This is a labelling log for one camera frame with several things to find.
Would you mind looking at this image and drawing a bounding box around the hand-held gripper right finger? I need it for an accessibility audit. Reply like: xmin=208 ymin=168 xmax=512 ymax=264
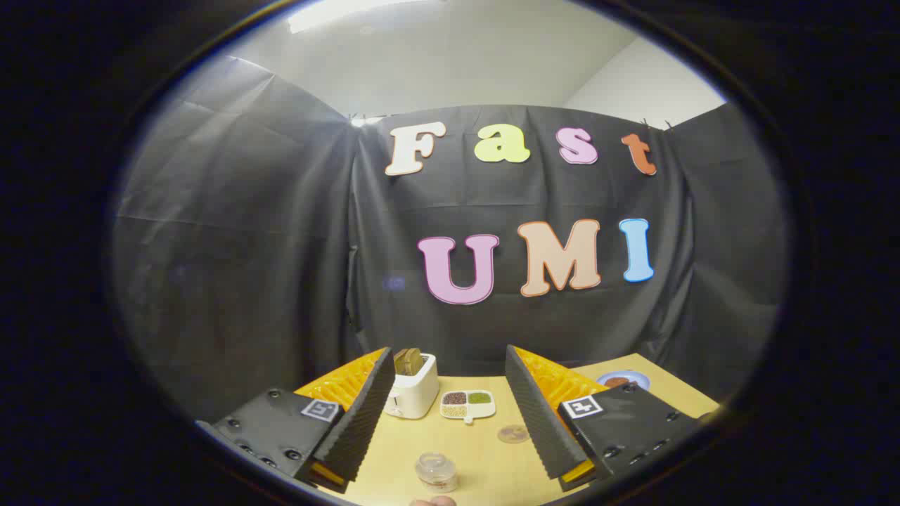
xmin=505 ymin=344 xmax=705 ymax=493

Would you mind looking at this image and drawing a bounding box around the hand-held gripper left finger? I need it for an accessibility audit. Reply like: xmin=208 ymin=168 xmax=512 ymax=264
xmin=195 ymin=346 xmax=397 ymax=493

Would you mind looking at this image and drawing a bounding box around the clear glass cup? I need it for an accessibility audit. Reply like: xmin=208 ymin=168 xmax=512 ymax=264
xmin=415 ymin=453 xmax=459 ymax=493

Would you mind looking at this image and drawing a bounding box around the white toaster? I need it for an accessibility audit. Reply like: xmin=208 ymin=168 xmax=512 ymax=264
xmin=384 ymin=353 xmax=440 ymax=420

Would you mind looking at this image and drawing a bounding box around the wooden table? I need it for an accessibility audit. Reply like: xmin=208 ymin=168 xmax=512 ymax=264
xmin=295 ymin=353 xmax=721 ymax=506

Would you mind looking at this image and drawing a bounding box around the white divided dish with grains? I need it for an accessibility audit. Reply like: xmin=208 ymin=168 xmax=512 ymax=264
xmin=440 ymin=390 xmax=496 ymax=424

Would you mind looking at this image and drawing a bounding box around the toasted bread slice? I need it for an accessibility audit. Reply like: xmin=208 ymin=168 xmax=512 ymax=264
xmin=393 ymin=347 xmax=425 ymax=376

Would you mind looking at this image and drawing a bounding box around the blue plate with brown food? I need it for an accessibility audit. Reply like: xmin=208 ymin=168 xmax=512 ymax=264
xmin=596 ymin=370 xmax=652 ymax=392

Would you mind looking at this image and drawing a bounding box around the black backdrop cloth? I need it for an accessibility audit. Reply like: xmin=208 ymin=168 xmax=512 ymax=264
xmin=111 ymin=56 xmax=787 ymax=422

